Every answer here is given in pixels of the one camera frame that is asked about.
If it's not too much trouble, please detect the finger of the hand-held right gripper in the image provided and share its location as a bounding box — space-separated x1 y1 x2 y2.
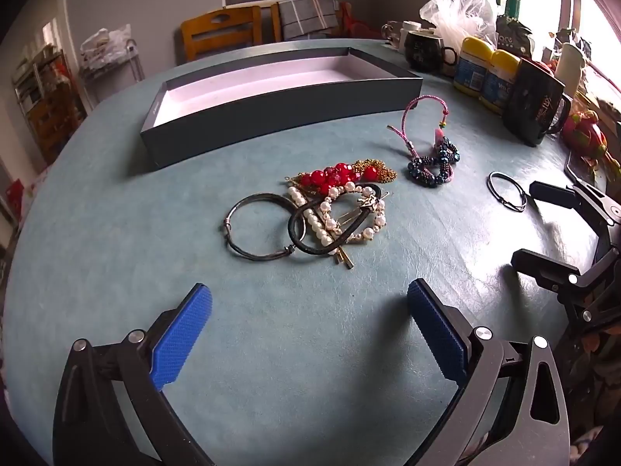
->
511 249 621 322
529 181 621 254

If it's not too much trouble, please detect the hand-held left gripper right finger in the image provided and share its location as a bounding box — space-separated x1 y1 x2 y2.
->
406 279 571 466

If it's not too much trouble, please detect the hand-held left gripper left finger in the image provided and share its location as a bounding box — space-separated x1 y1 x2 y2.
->
52 282 214 466

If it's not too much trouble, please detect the thin dark wire bangle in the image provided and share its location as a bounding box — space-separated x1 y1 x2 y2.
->
487 171 528 213

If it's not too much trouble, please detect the silver bangle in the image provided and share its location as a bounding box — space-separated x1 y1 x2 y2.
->
224 193 307 262

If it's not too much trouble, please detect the gold charm hair pin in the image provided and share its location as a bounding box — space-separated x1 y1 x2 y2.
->
320 193 391 270

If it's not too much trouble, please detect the pearl bracelet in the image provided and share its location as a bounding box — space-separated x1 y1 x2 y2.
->
315 182 389 244

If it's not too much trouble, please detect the dark blue bead bracelet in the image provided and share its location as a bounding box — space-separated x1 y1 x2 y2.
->
406 137 461 186

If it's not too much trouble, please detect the black hair tie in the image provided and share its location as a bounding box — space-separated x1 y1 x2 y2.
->
288 183 384 256

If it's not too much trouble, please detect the pearl hair clip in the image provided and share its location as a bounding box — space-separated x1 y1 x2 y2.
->
288 187 331 249

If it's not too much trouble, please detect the pink cord bracelet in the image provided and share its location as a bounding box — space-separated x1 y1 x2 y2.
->
387 96 454 157

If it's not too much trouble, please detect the red bead gold chain necklace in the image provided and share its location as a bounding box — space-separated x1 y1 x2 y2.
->
282 158 399 191

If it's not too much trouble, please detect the dark grey shallow box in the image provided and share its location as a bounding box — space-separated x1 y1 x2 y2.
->
140 47 424 172

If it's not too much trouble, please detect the dragon fruit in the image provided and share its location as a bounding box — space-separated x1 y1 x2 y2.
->
563 109 610 159

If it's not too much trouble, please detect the tall black printed mug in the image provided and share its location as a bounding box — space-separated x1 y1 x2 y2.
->
502 57 573 147

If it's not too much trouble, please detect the white jug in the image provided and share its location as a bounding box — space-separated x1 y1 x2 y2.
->
554 43 585 99

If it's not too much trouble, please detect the dark green packet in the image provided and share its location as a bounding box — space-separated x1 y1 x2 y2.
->
495 0 535 57

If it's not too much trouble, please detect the round black mug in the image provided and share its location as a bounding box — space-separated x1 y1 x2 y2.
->
405 30 459 71

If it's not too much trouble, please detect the clear plastic bag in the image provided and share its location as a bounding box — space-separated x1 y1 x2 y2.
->
420 0 500 50

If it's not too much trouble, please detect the white cup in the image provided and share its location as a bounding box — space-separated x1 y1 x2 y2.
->
399 21 423 50

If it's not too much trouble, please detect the red paper bag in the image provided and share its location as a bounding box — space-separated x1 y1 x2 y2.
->
4 179 26 215

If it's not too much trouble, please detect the storage shelf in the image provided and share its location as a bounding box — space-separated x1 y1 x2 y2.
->
12 46 89 162

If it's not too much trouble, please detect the metal trolley cart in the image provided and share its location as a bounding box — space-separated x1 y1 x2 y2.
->
78 34 146 104

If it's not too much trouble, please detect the white plastic bag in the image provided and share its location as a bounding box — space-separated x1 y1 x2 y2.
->
80 24 133 67

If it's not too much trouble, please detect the grey checked cloth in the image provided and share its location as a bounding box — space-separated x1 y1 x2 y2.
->
279 0 340 40

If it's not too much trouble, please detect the wooden chair with cloth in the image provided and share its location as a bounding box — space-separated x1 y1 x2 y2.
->
271 0 341 42

